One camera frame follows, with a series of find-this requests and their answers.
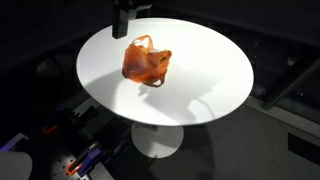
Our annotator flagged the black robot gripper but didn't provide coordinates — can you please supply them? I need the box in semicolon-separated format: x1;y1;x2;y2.
111;0;153;40

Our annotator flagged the orange plastic bag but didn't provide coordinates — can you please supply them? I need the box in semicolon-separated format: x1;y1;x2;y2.
121;34;173;89

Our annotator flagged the white rounded object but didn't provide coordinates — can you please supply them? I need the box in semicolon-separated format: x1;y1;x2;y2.
0;151;34;180

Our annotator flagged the white round table pedestal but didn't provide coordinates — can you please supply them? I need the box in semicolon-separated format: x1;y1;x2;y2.
131;122;185;159

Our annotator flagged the black clamp with orange handle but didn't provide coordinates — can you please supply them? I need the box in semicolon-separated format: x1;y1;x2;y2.
41;109;73;135

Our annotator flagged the purple clamp with orange handle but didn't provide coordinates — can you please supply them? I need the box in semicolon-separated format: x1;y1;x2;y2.
65;145;105;177

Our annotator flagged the black metal rail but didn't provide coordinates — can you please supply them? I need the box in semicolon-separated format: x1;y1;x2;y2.
262;56;320;110

